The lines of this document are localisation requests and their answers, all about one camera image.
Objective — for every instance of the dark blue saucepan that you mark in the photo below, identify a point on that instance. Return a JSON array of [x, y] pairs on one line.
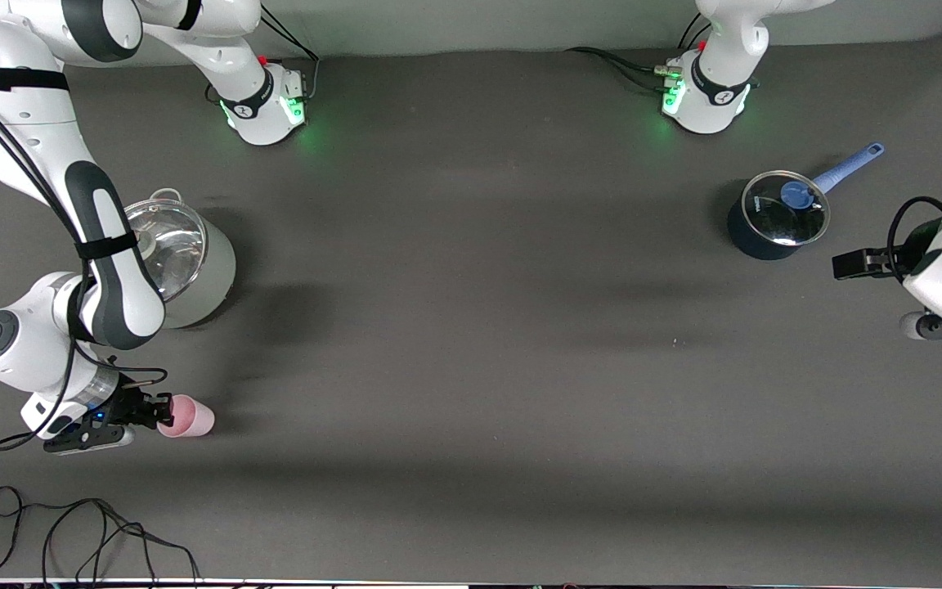
[[753, 241]]

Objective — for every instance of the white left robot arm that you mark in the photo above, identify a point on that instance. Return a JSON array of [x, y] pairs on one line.
[[720, 82]]

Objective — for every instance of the glass stockpot lid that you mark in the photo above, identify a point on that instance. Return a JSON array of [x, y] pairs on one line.
[[177, 245]]

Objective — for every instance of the grey-green stockpot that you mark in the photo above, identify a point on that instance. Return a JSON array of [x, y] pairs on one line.
[[209, 278]]

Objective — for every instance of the glass lid blue knob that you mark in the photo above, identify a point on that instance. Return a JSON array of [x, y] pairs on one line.
[[786, 211]]

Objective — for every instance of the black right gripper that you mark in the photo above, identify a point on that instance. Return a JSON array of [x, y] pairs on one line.
[[129, 404]]

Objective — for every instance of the pink plastic cup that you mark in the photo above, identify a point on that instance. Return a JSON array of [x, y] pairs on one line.
[[189, 419]]

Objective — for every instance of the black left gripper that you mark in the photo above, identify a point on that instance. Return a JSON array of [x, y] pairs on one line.
[[901, 263]]

